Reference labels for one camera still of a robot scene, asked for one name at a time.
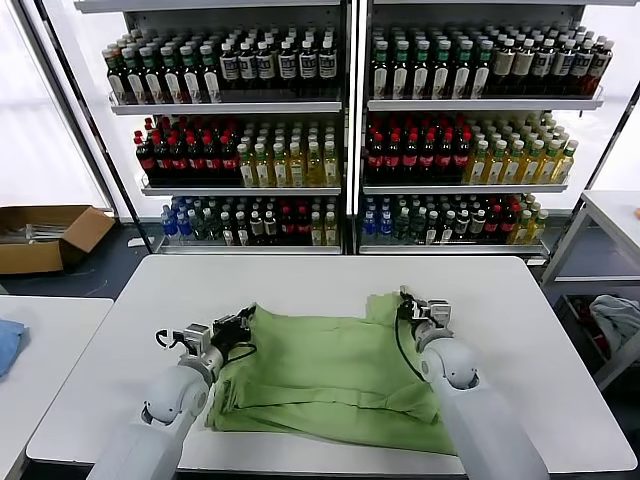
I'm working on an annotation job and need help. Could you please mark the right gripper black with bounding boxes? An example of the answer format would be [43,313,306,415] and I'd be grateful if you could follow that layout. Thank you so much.
[398,285,430,326]

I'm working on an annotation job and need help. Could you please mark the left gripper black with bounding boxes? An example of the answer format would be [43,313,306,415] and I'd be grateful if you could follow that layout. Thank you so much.
[210,305,259,352]

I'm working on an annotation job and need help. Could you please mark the green t-shirt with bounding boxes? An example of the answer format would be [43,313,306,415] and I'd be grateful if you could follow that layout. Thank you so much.
[204,293,459,456]

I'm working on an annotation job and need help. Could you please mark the cola bottle red cap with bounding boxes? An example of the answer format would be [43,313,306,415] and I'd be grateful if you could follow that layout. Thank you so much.
[278,203,295,244]
[219,132,238,182]
[293,203,309,244]
[498,203,514,243]
[450,131,470,180]
[399,131,418,180]
[133,133,155,182]
[417,131,436,180]
[364,131,383,180]
[185,133,205,182]
[381,131,400,180]
[150,133,172,182]
[168,133,189,182]
[483,203,500,243]
[202,132,222,182]
[434,131,453,180]

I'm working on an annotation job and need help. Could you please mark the dark storage crate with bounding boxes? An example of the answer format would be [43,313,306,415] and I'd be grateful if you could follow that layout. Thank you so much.
[553,292,640,379]

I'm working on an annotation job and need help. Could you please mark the red cloth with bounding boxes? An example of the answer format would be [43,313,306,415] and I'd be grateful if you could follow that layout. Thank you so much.
[574,297,610,352]

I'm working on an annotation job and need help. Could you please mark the white metal shelf rack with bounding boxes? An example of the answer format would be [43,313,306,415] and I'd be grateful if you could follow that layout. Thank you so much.
[353,0,640,260]
[74,0,356,255]

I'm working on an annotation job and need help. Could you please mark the pale grey crumpled cloth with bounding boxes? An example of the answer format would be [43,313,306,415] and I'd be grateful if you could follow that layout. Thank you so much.
[587,293,640,360]

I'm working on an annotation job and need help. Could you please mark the dark bottle green cap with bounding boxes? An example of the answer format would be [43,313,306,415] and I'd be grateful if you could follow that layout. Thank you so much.
[430,41,451,101]
[389,41,410,101]
[450,41,472,101]
[105,45,129,105]
[198,43,223,104]
[121,46,145,105]
[138,45,163,105]
[409,41,430,101]
[368,41,389,101]
[158,44,182,105]
[178,44,202,104]
[468,41,492,101]

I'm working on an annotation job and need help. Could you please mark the brown cardboard box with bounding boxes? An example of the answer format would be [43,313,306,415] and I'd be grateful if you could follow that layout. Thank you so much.
[0,203,117,275]

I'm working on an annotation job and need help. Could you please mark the silver metal bars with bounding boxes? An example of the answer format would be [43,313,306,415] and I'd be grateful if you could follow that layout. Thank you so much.
[0,221,64,245]

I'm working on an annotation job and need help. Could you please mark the blue folded cloth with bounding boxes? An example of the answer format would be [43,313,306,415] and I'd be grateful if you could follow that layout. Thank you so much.
[0,315,30,380]

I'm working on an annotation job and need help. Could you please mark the dark bottle beige label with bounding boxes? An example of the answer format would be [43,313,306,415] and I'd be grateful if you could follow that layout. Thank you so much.
[508,40,535,97]
[489,40,515,97]

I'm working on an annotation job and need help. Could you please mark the dark bottle white label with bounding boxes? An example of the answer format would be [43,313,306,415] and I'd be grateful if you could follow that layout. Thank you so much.
[218,42,239,92]
[296,41,317,92]
[276,41,297,92]
[255,42,277,92]
[316,40,337,92]
[237,42,258,92]

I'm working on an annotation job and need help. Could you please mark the dark bottle navy label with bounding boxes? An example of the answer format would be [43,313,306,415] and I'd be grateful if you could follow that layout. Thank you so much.
[528,40,554,97]
[547,40,574,97]
[566,40,593,97]

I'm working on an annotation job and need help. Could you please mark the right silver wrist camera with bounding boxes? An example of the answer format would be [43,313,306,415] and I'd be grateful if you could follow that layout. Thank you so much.
[423,298,455,331]

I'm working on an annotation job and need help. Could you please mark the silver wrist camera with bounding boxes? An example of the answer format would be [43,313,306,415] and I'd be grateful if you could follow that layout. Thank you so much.
[154,323,215,357]
[423,298,455,331]

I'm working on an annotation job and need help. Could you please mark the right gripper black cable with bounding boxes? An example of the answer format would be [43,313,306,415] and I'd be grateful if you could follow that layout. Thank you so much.
[393,303,427,384]

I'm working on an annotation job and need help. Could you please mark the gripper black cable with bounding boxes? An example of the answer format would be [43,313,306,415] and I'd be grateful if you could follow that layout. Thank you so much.
[219,341,260,367]
[393,303,427,384]

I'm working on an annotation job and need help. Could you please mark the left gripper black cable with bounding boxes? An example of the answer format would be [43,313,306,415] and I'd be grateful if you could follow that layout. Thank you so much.
[219,341,260,367]

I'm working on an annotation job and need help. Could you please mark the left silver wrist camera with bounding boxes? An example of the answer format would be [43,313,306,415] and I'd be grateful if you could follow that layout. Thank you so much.
[154,323,215,357]

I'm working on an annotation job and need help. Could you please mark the grey metal frame table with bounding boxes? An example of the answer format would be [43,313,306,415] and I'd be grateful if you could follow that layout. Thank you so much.
[538,189,640,392]

